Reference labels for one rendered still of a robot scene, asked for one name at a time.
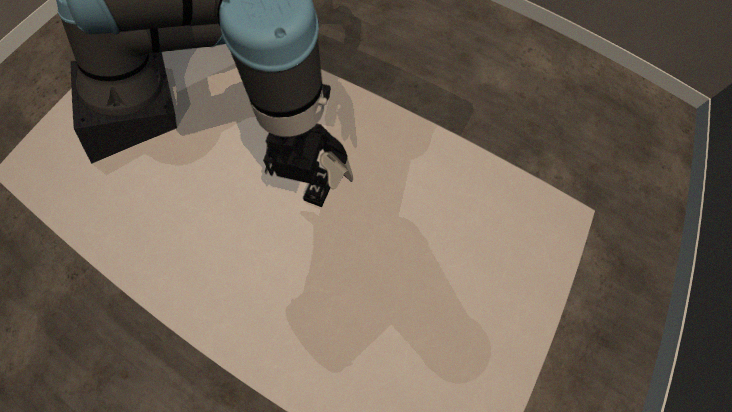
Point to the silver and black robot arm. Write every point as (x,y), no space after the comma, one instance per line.
(273,43)

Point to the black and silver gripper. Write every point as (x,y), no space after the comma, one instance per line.
(334,159)

